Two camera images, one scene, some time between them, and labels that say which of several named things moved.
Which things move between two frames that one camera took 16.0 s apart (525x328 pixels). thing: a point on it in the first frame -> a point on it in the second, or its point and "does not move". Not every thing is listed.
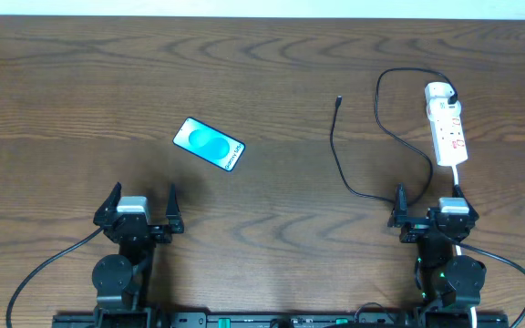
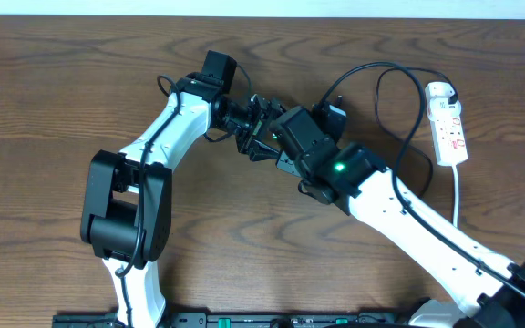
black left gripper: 139,227 -> 253,126
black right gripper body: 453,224 -> 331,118
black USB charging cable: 455,97 -> 406,206
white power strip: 447,133 does not move
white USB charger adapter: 440,110 does not move
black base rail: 282,320 does not move
